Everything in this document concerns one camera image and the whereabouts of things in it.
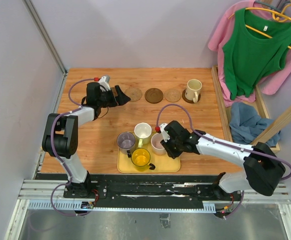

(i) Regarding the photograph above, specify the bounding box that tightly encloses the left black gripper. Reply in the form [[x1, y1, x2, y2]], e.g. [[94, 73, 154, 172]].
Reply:
[[97, 85, 131, 108]]

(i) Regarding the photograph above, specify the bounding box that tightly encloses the large woven rattan coaster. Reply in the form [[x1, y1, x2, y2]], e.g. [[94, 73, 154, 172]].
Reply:
[[124, 87, 143, 102]]

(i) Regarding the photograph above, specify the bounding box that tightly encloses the pink white mug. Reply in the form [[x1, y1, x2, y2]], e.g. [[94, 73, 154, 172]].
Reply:
[[150, 133, 166, 156]]

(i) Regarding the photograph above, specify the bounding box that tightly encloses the brown wooden coaster top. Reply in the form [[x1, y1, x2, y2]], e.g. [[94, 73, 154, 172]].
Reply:
[[144, 88, 164, 104]]

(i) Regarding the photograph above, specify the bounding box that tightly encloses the brown wooden coaster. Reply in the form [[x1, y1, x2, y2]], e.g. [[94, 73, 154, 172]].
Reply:
[[182, 89, 201, 104], [111, 87, 118, 97], [144, 88, 164, 104]]

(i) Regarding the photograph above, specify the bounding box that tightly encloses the white green-handled mug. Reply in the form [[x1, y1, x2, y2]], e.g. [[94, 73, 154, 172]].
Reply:
[[134, 122, 152, 148]]

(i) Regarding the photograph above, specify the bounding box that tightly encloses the purple grey mug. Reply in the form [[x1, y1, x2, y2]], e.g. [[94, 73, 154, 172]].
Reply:
[[116, 132, 136, 158]]

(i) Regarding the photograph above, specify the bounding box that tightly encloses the small woven rattan coaster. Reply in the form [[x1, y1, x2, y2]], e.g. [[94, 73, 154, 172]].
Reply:
[[164, 88, 181, 103]]

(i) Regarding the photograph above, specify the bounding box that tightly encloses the cream beige mug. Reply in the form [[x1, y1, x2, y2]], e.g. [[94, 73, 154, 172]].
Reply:
[[185, 79, 203, 103]]

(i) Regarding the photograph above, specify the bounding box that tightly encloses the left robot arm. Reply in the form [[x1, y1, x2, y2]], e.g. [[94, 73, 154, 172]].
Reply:
[[42, 82, 131, 198]]

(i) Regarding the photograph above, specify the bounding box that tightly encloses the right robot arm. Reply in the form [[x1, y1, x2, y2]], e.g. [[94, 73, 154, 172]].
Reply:
[[156, 120, 286, 200]]

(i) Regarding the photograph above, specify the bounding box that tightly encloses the yellow plastic tray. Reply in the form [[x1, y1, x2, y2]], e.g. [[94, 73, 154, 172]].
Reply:
[[117, 132, 181, 174]]

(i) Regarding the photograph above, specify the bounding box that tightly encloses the blue crumpled cloth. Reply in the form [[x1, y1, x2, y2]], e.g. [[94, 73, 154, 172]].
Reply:
[[229, 102, 274, 145]]

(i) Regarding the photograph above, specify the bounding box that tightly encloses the green tank top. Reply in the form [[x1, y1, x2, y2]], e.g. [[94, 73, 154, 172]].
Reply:
[[222, 8, 291, 101]]

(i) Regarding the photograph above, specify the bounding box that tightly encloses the pink t-shirt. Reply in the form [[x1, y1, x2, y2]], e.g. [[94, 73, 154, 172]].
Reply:
[[208, 0, 291, 107]]

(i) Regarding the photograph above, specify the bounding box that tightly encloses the yellow clothes hanger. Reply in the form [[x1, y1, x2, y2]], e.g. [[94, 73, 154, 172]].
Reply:
[[228, 6, 291, 56]]

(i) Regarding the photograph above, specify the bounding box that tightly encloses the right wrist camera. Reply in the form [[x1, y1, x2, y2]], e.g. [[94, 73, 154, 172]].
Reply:
[[155, 123, 170, 142]]

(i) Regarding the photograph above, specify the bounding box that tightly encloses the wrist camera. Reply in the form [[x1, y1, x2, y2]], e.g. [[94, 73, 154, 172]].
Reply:
[[93, 75, 111, 91], [155, 123, 170, 142]]

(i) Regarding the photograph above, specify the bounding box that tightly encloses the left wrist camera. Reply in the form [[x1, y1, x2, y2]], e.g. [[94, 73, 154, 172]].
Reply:
[[93, 75, 111, 91]]

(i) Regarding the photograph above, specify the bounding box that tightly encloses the yellow black-handled mug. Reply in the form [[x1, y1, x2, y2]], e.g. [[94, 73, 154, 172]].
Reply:
[[131, 148, 156, 172]]

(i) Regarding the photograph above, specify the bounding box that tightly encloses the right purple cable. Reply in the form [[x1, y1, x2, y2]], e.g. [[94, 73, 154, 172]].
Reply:
[[155, 103, 291, 221]]

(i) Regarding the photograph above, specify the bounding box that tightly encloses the purple cable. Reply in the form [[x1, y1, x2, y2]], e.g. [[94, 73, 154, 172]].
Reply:
[[50, 77, 98, 217], [155, 103, 291, 221]]

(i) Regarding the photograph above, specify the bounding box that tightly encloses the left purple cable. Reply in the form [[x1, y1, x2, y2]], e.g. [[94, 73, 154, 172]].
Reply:
[[50, 77, 98, 217]]

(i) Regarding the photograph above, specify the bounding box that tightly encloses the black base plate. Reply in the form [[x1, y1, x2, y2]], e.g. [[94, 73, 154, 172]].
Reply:
[[32, 173, 256, 212]]

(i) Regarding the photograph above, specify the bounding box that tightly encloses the aluminium rail frame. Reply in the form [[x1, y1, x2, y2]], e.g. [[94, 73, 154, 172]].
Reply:
[[4, 174, 291, 240]]

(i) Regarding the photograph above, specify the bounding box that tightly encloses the aluminium corner post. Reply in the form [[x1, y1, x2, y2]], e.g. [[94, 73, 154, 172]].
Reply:
[[22, 0, 69, 76]]

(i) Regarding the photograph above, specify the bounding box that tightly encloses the wooden rack frame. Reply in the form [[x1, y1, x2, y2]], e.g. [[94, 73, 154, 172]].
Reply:
[[211, 0, 291, 155]]

